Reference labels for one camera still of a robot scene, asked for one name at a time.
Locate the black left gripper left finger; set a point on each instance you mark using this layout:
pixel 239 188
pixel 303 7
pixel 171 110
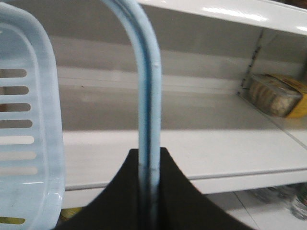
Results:
pixel 118 206

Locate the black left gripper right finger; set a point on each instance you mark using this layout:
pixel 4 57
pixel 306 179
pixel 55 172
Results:
pixel 183 207

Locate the light blue plastic basket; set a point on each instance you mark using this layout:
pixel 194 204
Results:
pixel 32 168

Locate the clear box yellow label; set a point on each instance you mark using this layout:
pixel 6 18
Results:
pixel 278 95

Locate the white store shelving unit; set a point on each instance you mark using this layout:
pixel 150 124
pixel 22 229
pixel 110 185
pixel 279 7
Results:
pixel 219 140

